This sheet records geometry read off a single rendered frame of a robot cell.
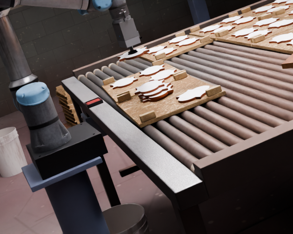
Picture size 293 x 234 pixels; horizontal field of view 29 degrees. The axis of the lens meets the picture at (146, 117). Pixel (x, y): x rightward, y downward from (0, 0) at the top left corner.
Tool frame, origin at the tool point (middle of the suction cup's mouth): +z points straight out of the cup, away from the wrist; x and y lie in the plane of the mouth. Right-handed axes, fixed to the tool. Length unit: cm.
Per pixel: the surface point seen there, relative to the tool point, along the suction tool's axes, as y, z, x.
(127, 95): 7.9, 16.7, 5.5
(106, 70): 93, 20, -16
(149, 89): -6.3, 14.2, 0.2
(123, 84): 32.6, 17.3, -2.3
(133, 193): 125, 112, -15
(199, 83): -13.6, 18.4, -18.5
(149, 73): 33.2, 17.3, -17.4
